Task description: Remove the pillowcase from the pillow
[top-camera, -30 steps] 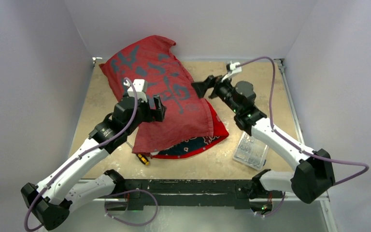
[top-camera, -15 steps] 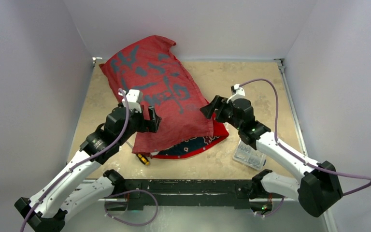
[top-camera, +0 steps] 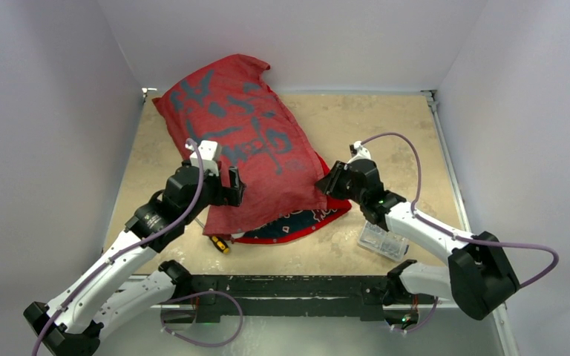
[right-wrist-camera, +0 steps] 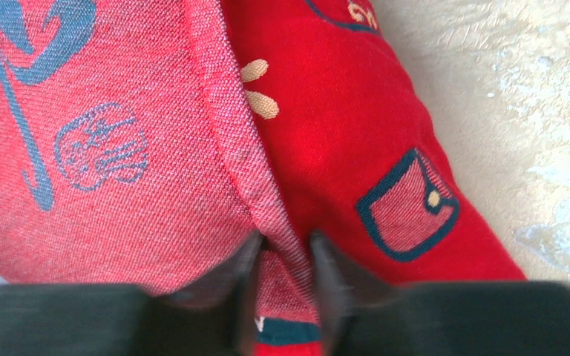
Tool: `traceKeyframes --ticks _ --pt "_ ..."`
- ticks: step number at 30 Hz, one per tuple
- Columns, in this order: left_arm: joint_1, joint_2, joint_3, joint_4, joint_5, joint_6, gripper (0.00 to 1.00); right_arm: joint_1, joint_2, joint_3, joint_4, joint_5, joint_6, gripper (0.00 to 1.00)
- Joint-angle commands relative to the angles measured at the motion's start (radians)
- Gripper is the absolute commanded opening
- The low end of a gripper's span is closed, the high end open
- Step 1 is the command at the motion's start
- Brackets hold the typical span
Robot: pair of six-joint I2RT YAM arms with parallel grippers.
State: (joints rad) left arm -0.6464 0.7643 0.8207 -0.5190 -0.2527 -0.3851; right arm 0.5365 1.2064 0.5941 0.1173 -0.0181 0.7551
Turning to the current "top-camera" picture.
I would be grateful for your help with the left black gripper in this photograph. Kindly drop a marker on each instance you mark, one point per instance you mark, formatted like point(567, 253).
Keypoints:
point(230, 195)

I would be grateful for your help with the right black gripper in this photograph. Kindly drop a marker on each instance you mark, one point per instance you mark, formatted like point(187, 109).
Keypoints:
point(334, 178)

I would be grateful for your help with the red pillowcase with grey print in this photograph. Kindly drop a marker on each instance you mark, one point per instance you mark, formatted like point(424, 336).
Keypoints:
point(229, 103)

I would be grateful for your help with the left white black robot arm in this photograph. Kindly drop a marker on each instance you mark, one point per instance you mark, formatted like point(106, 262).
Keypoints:
point(76, 321)

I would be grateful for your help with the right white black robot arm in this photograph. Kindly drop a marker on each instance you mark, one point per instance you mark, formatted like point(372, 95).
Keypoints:
point(477, 274)

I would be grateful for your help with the clear plastic compartment box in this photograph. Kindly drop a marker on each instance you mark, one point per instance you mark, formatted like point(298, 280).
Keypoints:
point(384, 243)

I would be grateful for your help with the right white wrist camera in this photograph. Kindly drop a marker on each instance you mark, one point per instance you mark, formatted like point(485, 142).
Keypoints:
point(358, 151)

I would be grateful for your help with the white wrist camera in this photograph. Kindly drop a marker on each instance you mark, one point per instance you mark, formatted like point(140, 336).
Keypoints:
point(209, 152)
point(358, 151)

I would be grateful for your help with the yellow black handled screwdriver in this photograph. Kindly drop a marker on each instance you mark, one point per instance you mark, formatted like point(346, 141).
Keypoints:
point(217, 242)

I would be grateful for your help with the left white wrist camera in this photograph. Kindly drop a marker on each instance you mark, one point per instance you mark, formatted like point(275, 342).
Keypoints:
point(209, 152)

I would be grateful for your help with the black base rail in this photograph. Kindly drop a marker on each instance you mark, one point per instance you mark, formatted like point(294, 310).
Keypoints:
point(367, 298)

